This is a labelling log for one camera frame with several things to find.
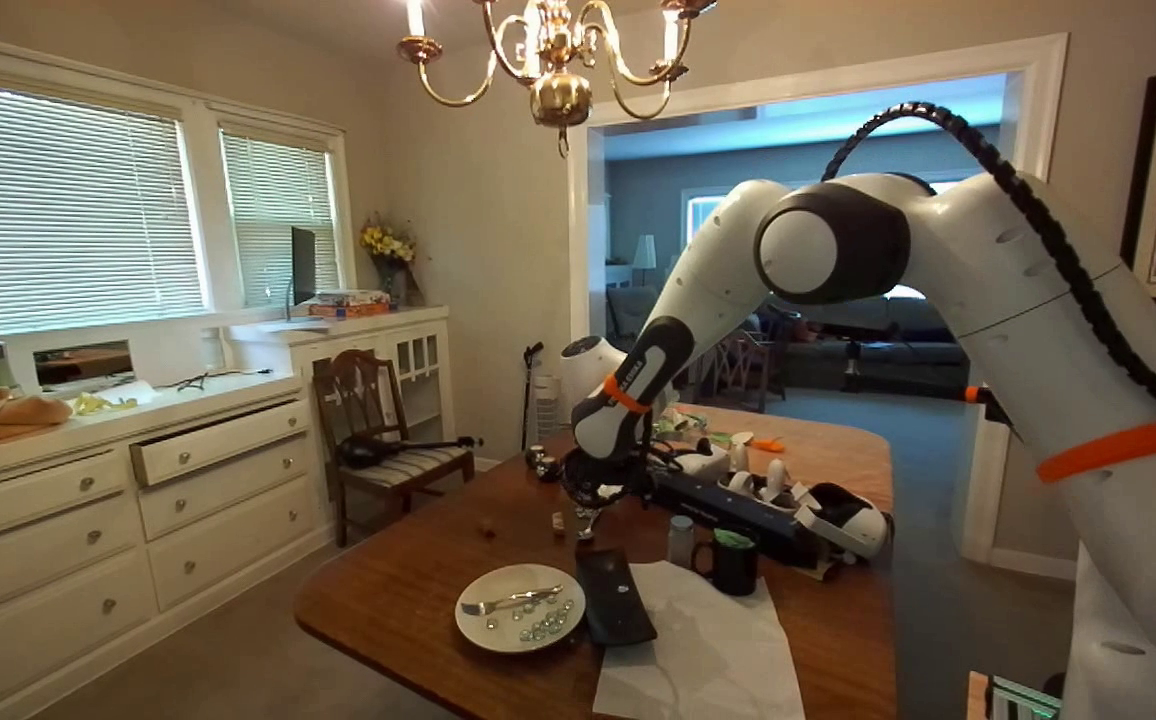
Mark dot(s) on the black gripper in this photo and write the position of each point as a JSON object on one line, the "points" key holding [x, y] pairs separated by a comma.
{"points": [[597, 480]]}

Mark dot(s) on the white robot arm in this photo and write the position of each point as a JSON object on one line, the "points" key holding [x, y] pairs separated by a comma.
{"points": [[1002, 265]]}

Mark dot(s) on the white round plate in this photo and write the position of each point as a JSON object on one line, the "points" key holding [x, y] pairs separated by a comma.
{"points": [[503, 626]]}

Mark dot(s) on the black leather case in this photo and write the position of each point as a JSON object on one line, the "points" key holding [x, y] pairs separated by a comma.
{"points": [[613, 603]]}

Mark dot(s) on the small white grey cylinder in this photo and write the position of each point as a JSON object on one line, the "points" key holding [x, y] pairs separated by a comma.
{"points": [[680, 540]]}

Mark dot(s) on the heap of clear glass beads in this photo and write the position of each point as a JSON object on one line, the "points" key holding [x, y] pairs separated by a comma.
{"points": [[553, 621]]}

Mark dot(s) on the silver fork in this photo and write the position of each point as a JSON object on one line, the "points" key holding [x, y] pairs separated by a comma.
{"points": [[503, 603]]}

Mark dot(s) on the white VR controller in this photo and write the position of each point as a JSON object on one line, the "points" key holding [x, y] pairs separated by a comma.
{"points": [[771, 480], [706, 467]]}

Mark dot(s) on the black upright stand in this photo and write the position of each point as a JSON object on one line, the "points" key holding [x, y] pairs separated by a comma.
{"points": [[530, 384]]}

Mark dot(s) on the long black box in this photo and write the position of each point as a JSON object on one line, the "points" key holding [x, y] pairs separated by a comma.
{"points": [[736, 514]]}

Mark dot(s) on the black mug green inside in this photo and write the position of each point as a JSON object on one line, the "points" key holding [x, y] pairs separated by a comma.
{"points": [[736, 567]]}

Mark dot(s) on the white paper sheet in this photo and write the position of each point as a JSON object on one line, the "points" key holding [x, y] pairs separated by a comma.
{"points": [[711, 652]]}

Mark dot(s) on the black umbrella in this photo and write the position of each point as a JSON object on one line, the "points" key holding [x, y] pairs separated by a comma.
{"points": [[396, 449]]}

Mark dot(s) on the white glass-door cabinet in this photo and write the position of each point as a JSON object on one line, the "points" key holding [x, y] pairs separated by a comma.
{"points": [[408, 361]]}

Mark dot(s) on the dark wooden chair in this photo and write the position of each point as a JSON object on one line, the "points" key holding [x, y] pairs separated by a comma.
{"points": [[360, 401]]}

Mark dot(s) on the white VR headset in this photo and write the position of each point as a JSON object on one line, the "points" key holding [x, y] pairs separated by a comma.
{"points": [[859, 521]]}

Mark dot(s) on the white table lamp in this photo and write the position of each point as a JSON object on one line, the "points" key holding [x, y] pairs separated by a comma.
{"points": [[646, 252]]}

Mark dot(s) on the vase with yellow flowers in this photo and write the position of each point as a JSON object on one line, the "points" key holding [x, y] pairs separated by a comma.
{"points": [[392, 261]]}

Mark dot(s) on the dark sofa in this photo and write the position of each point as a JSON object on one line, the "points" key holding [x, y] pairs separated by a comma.
{"points": [[871, 349]]}

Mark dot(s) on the narrow window with blinds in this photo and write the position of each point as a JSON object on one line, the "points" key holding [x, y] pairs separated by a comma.
{"points": [[277, 221]]}

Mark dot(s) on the brass chandelier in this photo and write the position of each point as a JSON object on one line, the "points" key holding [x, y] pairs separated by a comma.
{"points": [[559, 62]]}

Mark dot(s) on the white dresser with drawers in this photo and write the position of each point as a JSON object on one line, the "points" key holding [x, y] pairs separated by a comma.
{"points": [[69, 562]]}

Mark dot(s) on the white countertop appliance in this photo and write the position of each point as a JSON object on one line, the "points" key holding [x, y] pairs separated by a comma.
{"points": [[80, 361]]}

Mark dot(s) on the wide window with blinds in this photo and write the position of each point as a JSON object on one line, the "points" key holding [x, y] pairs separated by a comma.
{"points": [[61, 207]]}

